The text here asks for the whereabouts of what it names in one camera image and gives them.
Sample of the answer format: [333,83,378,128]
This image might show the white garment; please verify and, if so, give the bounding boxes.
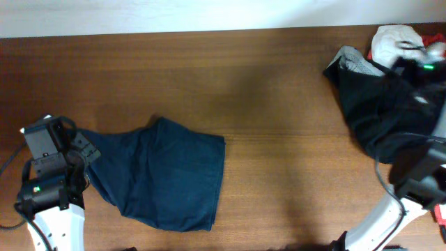
[371,24,426,68]

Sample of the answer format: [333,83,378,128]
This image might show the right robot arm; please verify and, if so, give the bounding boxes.
[324,56,445,250]

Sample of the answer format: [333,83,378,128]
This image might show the red garment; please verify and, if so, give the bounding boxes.
[365,34,445,222]

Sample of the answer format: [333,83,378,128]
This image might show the navy blue shorts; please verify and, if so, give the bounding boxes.
[80,117,226,232]

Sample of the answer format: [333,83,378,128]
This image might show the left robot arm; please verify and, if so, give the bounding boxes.
[14,115,101,251]

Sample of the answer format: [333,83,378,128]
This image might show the black shorts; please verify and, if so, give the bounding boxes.
[323,45,445,164]

